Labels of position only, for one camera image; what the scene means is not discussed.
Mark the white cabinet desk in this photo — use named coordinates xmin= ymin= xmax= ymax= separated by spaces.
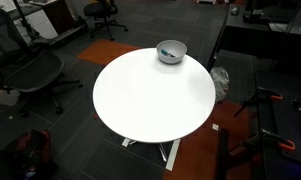
xmin=0 ymin=0 xmax=59 ymax=41

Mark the white plastic bag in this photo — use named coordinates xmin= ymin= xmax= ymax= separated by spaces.
xmin=209 ymin=66 xmax=230 ymax=103

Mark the brown wooden cabinet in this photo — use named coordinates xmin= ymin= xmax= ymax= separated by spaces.
xmin=43 ymin=0 xmax=78 ymax=35

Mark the white plastic floor base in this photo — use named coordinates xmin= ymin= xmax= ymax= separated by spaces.
xmin=0 ymin=87 xmax=22 ymax=107

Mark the black kick scooter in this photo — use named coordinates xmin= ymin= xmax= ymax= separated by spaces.
xmin=12 ymin=0 xmax=89 ymax=48

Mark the grey bowl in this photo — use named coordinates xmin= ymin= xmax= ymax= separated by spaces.
xmin=156 ymin=39 xmax=188 ymax=65

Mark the black robot stand platform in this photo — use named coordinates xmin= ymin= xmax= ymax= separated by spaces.
xmin=253 ymin=71 xmax=301 ymax=180

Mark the black swivel office chair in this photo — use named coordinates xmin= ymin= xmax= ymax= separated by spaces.
xmin=83 ymin=0 xmax=129 ymax=42

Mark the black mesh office chair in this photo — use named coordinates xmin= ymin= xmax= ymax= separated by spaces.
xmin=0 ymin=4 xmax=84 ymax=118

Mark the white table base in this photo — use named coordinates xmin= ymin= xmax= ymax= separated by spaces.
xmin=121 ymin=137 xmax=182 ymax=172

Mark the black upright post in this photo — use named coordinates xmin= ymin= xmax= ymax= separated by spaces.
xmin=216 ymin=128 xmax=231 ymax=180

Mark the black keyboard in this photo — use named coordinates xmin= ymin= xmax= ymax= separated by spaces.
xmin=242 ymin=8 xmax=274 ymax=24

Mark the orange handled bar clamp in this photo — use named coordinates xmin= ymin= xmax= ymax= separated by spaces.
xmin=229 ymin=128 xmax=297 ymax=158
xmin=233 ymin=85 xmax=284 ymax=118

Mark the red and black backpack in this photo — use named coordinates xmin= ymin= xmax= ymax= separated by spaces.
xmin=3 ymin=129 xmax=58 ymax=180

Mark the black office desk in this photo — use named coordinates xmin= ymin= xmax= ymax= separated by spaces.
xmin=206 ymin=3 xmax=301 ymax=73

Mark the teal capped marker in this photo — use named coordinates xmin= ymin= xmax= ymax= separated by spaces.
xmin=160 ymin=48 xmax=178 ymax=58

